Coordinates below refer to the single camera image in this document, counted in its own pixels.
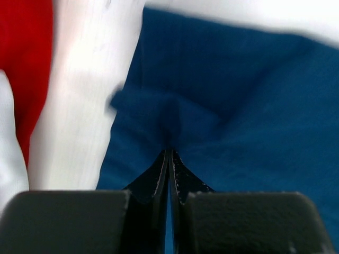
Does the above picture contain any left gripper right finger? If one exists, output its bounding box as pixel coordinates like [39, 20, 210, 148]
[168, 151, 335, 253]

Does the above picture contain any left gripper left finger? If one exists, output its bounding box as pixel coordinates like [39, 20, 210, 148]
[1, 152, 168, 253]

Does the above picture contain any navy blue t shirt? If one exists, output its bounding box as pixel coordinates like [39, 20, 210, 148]
[97, 8, 338, 246]

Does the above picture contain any folded white t shirt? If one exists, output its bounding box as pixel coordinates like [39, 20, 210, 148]
[0, 71, 29, 211]

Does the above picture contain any folded red t shirt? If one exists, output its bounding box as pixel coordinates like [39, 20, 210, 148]
[1, 0, 53, 163]

